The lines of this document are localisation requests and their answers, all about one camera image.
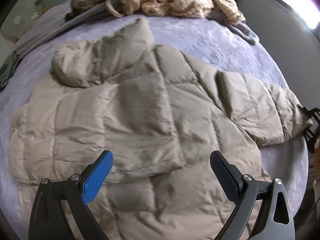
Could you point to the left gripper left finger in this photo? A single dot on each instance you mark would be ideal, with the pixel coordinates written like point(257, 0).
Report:
point(83, 188)

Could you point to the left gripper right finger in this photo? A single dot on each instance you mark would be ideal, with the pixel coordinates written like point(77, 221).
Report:
point(229, 177)

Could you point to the beige puffer down jacket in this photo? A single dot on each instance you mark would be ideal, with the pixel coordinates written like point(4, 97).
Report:
point(161, 113)

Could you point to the lavender embossed bed blanket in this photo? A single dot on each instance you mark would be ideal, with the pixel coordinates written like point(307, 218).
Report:
point(205, 39)

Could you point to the dark grey upholstered headboard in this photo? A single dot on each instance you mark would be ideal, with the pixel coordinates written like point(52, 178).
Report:
point(290, 43)

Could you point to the grey scarf with fringe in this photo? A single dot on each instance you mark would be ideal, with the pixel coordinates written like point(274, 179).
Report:
point(54, 22)

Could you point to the cream striped knit sweater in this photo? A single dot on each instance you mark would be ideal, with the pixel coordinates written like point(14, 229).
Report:
point(179, 8)

